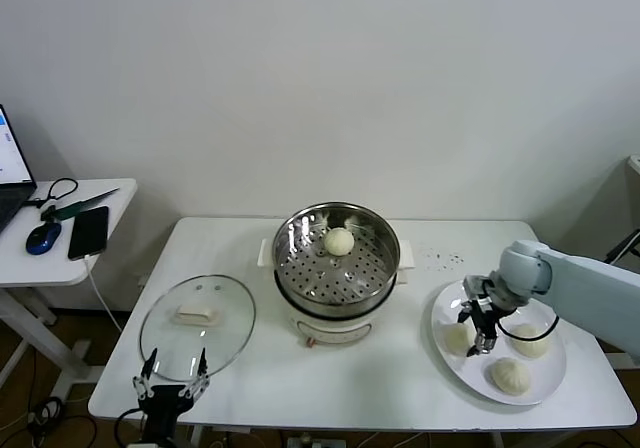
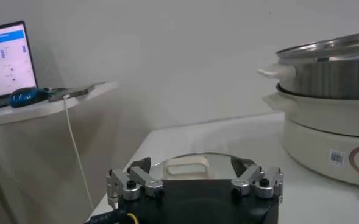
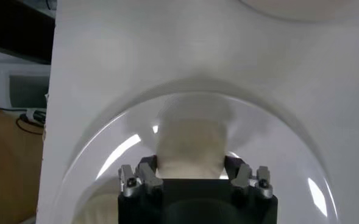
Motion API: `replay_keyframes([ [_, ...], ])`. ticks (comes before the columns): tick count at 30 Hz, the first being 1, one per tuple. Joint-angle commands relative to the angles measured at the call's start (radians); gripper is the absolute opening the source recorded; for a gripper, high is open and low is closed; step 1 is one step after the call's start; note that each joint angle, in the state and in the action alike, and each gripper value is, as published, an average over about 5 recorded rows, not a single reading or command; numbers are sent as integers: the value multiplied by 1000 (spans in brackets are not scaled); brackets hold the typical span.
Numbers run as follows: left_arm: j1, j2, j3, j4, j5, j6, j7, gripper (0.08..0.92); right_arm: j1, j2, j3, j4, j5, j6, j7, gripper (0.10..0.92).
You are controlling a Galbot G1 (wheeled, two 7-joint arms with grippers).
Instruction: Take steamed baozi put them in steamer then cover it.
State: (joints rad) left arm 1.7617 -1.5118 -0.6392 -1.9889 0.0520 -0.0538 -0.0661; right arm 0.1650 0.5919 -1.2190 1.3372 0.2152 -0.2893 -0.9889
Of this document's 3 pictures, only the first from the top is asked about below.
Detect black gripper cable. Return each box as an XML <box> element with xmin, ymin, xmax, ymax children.
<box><xmin>115</xmin><ymin>406</ymin><xmax>148</xmax><ymax>448</ymax></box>
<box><xmin>497</xmin><ymin>314</ymin><xmax>561</xmax><ymax>343</ymax></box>

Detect white side table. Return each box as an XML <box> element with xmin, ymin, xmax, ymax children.
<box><xmin>0</xmin><ymin>177</ymin><xmax>139</xmax><ymax>402</ymax></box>

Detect white charging cable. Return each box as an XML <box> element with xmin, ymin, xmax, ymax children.
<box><xmin>83</xmin><ymin>253</ymin><xmax>125</xmax><ymax>334</ymax></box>

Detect black floor cables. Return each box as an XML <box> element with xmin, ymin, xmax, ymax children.
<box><xmin>27</xmin><ymin>395</ymin><xmax>99</xmax><ymax>448</ymax></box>

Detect white round plate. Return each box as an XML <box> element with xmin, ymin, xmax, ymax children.
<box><xmin>431</xmin><ymin>278</ymin><xmax>568</xmax><ymax>407</ymax></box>

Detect black laptop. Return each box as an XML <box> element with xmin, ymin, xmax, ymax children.
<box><xmin>0</xmin><ymin>103</ymin><xmax>39</xmax><ymax>235</ymax></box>

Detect perforated steel steamer basket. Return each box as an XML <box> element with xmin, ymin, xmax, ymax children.
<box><xmin>257</xmin><ymin>201</ymin><xmax>418</xmax><ymax>319</ymax></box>

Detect blue computer mouse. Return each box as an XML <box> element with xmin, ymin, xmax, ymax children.
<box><xmin>26</xmin><ymin>220</ymin><xmax>64</xmax><ymax>256</ymax></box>

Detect black smartphone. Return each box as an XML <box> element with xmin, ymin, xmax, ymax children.
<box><xmin>67</xmin><ymin>205</ymin><xmax>111</xmax><ymax>262</ymax></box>

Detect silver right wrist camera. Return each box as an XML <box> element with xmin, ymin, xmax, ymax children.
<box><xmin>462</xmin><ymin>275</ymin><xmax>496</xmax><ymax>303</ymax></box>

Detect white steamed baozi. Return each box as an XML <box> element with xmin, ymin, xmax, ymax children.
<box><xmin>323</xmin><ymin>226</ymin><xmax>355</xmax><ymax>258</ymax></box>
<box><xmin>487</xmin><ymin>357</ymin><xmax>531</xmax><ymax>397</ymax></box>
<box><xmin>443</xmin><ymin>323</ymin><xmax>474</xmax><ymax>357</ymax></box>
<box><xmin>509</xmin><ymin>324</ymin><xmax>550</xmax><ymax>360</ymax></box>

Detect black looped cable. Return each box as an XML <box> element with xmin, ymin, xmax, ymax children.
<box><xmin>24</xmin><ymin>177</ymin><xmax>80</xmax><ymax>210</ymax></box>

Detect white power strip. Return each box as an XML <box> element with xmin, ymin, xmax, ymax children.
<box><xmin>287</xmin><ymin>432</ymin><xmax>347</xmax><ymax>448</ymax></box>

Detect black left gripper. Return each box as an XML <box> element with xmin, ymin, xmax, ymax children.
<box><xmin>131</xmin><ymin>347</ymin><xmax>211</xmax><ymax>442</ymax></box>

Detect round glass pot lid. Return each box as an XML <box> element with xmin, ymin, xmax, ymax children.
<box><xmin>138</xmin><ymin>274</ymin><xmax>257</xmax><ymax>383</ymax></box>

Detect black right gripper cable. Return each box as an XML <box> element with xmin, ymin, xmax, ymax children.
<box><xmin>497</xmin><ymin>314</ymin><xmax>561</xmax><ymax>343</ymax></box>

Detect white electric cooker pot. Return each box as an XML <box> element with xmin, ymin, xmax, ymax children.
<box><xmin>273</xmin><ymin>267</ymin><xmax>412</xmax><ymax>350</ymax></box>

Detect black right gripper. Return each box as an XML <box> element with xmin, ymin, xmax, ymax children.
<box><xmin>456</xmin><ymin>298</ymin><xmax>504</xmax><ymax>360</ymax></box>

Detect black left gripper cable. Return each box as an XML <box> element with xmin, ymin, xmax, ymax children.
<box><xmin>115</xmin><ymin>406</ymin><xmax>148</xmax><ymax>448</ymax></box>

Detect black hanging cable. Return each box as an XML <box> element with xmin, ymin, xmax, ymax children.
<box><xmin>579</xmin><ymin>230</ymin><xmax>640</xmax><ymax>314</ymax></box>

